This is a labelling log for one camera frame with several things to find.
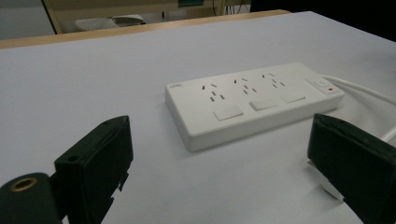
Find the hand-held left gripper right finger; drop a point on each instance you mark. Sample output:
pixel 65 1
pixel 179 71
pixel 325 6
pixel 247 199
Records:
pixel 351 155

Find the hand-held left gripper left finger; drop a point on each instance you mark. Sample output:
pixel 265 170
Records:
pixel 93 161

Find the white power strip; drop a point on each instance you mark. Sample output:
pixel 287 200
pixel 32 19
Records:
pixel 249 121

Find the white bundled cloth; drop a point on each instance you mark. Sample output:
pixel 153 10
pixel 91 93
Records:
pixel 102 22

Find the green board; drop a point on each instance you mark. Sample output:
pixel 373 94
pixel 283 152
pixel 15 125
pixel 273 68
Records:
pixel 190 2

